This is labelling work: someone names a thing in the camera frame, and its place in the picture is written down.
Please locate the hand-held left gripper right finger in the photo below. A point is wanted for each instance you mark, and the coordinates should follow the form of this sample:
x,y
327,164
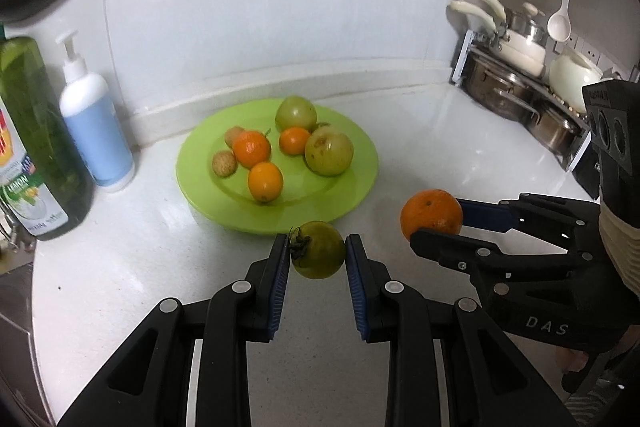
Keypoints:
x,y
356,292

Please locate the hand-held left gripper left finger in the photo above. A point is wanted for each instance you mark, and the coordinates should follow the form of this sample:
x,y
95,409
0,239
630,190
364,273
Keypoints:
x,y
277,289

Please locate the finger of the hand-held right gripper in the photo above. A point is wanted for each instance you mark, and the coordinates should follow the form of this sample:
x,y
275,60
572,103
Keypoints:
x,y
487,214
445,247

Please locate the round orange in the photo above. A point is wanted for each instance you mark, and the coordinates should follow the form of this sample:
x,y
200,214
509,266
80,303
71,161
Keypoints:
x,y
430,213

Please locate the green tomato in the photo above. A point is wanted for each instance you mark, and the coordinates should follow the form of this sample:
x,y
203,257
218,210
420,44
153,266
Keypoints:
x,y
320,251

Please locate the green plate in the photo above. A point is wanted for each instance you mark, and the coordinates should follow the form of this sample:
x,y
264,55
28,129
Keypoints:
x,y
320,197

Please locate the small orange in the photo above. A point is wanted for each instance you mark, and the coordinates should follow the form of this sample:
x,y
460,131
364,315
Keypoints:
x,y
265,182
294,141

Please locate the round brown fruit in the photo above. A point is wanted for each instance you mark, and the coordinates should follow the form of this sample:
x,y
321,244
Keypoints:
x,y
223,164

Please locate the large orange with stem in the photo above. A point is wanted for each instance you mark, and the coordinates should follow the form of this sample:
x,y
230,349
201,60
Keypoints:
x,y
251,149

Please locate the green apple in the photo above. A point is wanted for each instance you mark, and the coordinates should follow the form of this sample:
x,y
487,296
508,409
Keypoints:
x,y
296,113

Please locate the person's right hand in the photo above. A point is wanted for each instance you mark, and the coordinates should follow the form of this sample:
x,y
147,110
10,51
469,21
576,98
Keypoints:
x,y
575,361

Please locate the striped clothing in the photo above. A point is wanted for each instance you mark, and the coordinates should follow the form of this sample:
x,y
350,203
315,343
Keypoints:
x,y
595,404

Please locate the small steel pot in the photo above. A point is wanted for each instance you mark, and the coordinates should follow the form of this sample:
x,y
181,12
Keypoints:
x,y
555,129

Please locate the large steel pot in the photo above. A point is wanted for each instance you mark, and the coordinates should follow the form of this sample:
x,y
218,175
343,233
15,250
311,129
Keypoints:
x,y
495,89

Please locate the green-brown spotted apple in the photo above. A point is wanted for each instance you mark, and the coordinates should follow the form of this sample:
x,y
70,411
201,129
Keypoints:
x,y
329,152

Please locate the white pot rack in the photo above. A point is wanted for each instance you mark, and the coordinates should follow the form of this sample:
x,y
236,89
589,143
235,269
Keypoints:
x,y
462,57

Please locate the white kettle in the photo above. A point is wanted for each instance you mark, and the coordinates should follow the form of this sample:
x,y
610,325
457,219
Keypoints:
x,y
575,72

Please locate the white ladle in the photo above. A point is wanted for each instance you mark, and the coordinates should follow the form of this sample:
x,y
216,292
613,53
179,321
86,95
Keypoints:
x,y
559,24

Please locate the white pump bottle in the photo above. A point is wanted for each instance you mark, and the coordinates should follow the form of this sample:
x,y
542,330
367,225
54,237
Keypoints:
x,y
95,127

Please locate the green dish soap bottle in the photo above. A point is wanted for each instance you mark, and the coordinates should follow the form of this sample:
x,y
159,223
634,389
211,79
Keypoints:
x,y
40,132

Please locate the wall outlet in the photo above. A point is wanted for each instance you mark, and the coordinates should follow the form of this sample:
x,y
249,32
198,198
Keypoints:
x,y
595,54

